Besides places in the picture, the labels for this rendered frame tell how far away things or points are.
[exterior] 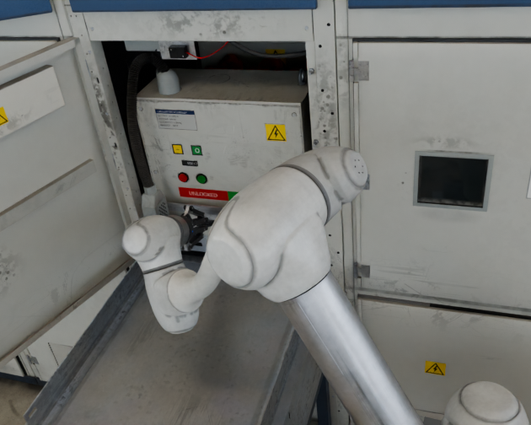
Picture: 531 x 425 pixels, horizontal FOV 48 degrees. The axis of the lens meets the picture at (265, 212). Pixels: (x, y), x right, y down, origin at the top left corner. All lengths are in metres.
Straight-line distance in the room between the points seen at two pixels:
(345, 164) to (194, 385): 0.81
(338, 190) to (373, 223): 0.65
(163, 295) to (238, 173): 0.48
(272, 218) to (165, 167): 0.97
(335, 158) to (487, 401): 0.55
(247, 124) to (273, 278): 0.80
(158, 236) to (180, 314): 0.19
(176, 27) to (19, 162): 0.54
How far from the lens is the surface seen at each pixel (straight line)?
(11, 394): 2.99
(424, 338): 1.89
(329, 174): 0.99
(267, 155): 1.67
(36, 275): 1.82
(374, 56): 1.41
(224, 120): 1.66
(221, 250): 0.89
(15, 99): 1.61
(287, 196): 0.92
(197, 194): 1.83
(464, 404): 1.24
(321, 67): 1.47
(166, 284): 1.43
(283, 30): 1.46
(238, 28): 1.49
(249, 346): 1.65
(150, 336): 1.74
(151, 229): 1.42
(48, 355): 2.70
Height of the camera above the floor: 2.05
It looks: 35 degrees down
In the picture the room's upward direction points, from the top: 7 degrees counter-clockwise
